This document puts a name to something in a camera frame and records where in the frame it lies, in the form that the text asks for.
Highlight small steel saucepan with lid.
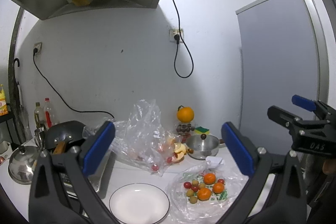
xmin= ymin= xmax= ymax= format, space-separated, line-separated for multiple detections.
xmin=185 ymin=134 xmax=224 ymax=160

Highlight white wall socket left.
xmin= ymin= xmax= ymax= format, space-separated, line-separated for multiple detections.
xmin=33 ymin=42 xmax=42 ymax=56

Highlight oil bottle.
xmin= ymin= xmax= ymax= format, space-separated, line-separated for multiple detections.
xmin=34 ymin=102 xmax=45 ymax=128

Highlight mandarin orange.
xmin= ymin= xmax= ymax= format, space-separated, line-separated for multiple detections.
xmin=203 ymin=173 xmax=217 ymax=185
xmin=197 ymin=188 xmax=212 ymax=201
xmin=212 ymin=182 xmax=225 ymax=194

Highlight black cooker power cable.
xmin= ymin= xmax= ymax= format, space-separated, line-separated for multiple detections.
xmin=32 ymin=47 xmax=116 ymax=119

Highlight clear crumpled plastic bag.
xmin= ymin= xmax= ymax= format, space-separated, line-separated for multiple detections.
xmin=84 ymin=99 xmax=185 ymax=176

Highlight yellow green sponge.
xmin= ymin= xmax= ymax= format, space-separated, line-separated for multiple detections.
xmin=194 ymin=126 xmax=210 ymax=135

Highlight large orange on box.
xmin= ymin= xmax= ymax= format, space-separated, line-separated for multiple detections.
xmin=177 ymin=106 xmax=194 ymax=123

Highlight white wall socket right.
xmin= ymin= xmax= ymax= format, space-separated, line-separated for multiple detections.
xmin=169 ymin=28 xmax=185 ymax=43

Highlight silver induction cooker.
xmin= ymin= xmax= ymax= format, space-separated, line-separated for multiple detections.
xmin=60 ymin=150 xmax=111 ymax=199

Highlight clear box of chestnuts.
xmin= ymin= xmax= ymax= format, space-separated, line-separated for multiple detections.
xmin=175 ymin=123 xmax=195 ymax=135

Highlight cherry tomato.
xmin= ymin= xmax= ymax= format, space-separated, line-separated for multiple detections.
xmin=218 ymin=178 xmax=225 ymax=184
xmin=191 ymin=186 xmax=199 ymax=192
xmin=183 ymin=182 xmax=192 ymax=189

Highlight white wall socket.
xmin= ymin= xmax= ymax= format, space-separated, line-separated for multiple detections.
xmin=169 ymin=28 xmax=185 ymax=43
xmin=33 ymin=42 xmax=42 ymax=56

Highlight black umbrella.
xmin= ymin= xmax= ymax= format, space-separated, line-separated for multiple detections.
xmin=13 ymin=57 xmax=23 ymax=113

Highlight black wok wooden handle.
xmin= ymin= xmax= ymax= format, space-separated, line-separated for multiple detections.
xmin=45 ymin=121 xmax=85 ymax=152

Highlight printed flat plastic bag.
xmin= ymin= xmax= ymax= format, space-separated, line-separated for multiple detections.
xmin=166 ymin=162 xmax=248 ymax=223

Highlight white round plate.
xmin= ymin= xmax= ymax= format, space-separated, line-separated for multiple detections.
xmin=109 ymin=183 xmax=170 ymax=223

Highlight black hood power cable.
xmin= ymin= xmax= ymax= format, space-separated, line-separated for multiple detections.
xmin=166 ymin=0 xmax=194 ymax=79

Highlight orange peel pieces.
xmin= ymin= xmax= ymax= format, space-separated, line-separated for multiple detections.
xmin=166 ymin=138 xmax=187 ymax=164

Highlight grey door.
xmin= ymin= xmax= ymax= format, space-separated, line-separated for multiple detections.
xmin=235 ymin=0 xmax=330 ymax=132

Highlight red label bottle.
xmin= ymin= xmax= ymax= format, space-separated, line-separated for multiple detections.
xmin=43 ymin=98 xmax=58 ymax=128

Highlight yellow detergent bottle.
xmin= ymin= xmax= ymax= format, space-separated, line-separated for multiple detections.
xmin=0 ymin=84 xmax=8 ymax=116

